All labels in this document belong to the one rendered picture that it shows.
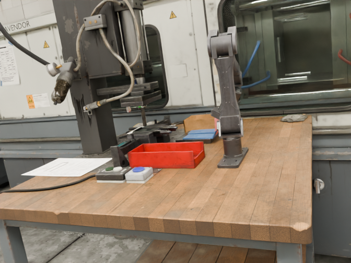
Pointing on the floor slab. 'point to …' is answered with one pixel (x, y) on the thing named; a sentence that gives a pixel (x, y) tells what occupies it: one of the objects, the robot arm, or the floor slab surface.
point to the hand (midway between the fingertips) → (216, 132)
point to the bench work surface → (188, 204)
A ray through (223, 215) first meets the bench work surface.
